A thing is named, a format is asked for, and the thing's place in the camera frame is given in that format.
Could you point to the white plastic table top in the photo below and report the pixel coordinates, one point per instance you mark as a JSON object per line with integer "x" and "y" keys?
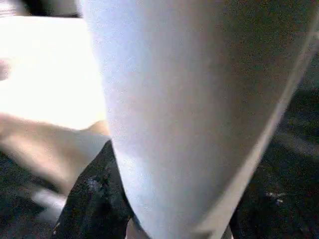
{"x": 49, "y": 74}

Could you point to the black plastic mat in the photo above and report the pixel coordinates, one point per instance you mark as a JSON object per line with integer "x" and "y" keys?
{"x": 299, "y": 124}

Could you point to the white plastic table leg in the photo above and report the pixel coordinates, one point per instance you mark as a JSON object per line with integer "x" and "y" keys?
{"x": 187, "y": 99}

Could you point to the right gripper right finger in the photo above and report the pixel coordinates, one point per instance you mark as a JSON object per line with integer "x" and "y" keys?
{"x": 274, "y": 211}

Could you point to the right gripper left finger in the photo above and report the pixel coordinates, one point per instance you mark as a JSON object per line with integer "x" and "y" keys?
{"x": 97, "y": 199}

